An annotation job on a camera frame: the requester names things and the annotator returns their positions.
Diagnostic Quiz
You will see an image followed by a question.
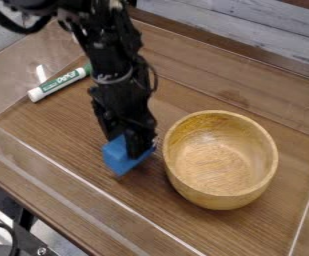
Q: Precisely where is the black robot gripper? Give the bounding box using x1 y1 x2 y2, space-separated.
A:
88 78 156 159

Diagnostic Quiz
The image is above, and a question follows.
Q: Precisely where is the blue foam block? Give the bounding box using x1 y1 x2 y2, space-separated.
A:
101 135 156 176

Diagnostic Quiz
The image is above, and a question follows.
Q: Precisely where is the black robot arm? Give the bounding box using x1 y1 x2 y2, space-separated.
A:
0 0 157 159

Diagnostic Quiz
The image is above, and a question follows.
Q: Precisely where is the light wooden bowl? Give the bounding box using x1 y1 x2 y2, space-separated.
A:
161 110 279 210

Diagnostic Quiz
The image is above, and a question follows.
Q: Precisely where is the green white dry-erase marker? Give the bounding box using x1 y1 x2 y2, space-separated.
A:
27 63 91 102

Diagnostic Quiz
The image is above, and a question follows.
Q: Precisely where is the black metal stand base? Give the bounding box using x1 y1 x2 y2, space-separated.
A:
12 226 59 256

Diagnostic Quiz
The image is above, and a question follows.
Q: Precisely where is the clear acrylic front wall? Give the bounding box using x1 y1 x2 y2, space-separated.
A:
0 127 206 256

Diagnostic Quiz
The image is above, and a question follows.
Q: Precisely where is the black cable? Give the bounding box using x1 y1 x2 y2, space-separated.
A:
0 221 20 256

